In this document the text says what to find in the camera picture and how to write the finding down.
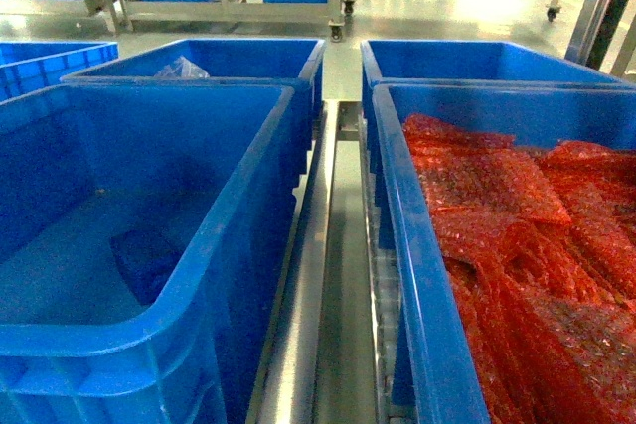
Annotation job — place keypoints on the rear left blue bin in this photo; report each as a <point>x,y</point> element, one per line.
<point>295,62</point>

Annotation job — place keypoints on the rear right blue bin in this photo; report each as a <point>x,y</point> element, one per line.
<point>478,63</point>

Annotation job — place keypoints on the empty blue bin beside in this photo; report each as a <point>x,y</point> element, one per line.
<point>212,168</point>

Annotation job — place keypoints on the blue part in bin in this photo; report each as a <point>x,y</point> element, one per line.
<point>145,260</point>

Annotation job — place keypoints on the blue bin with red bags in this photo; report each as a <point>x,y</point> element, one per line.
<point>446,388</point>

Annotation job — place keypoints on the stainless steel flow rack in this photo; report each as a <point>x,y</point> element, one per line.
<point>330,348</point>

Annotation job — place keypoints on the clear plastic bag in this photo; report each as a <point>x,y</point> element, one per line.
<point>182,68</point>

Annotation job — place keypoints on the red bubble wrap bags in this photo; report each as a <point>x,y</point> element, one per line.
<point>539,248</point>

